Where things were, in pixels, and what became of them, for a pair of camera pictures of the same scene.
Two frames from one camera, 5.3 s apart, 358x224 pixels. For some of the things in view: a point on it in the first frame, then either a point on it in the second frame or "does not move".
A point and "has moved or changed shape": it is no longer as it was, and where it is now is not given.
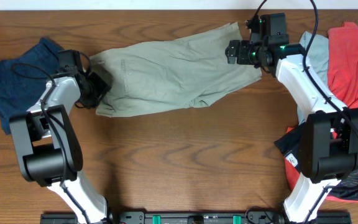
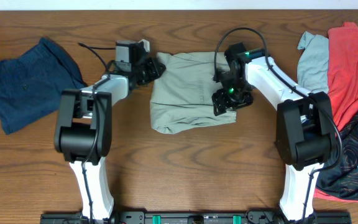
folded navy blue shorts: x=19 y=81 does not move
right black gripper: x=244 y=46 to x=222 y=101
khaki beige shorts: x=184 y=71 has moved or changed shape
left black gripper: x=106 y=87 to x=156 y=71
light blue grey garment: x=317 y=57 does not move
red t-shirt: x=352 y=65 does not move
